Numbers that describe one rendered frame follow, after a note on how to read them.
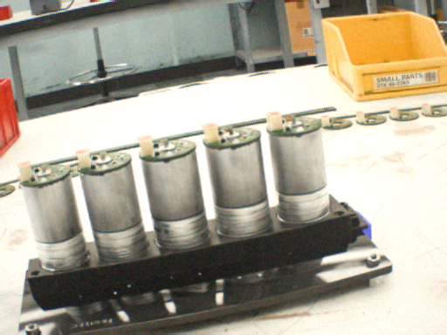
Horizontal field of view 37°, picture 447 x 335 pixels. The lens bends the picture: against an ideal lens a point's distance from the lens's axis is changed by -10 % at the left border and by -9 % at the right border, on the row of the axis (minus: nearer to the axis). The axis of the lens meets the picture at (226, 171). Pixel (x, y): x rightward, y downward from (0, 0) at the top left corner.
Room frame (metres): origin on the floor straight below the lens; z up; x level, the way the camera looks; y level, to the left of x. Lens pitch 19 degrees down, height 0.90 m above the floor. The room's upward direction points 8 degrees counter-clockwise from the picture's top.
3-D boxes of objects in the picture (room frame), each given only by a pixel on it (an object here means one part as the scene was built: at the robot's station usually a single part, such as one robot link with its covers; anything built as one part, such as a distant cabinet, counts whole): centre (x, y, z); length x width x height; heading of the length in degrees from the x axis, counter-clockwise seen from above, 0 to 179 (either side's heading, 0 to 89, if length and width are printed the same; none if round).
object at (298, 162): (0.30, -0.03, 0.79); 0.02 x 0.02 x 0.05
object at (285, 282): (0.28, 0.02, 0.76); 0.16 x 0.07 x 0.01; 99
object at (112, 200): (0.29, 0.05, 0.79); 0.02 x 0.02 x 0.05
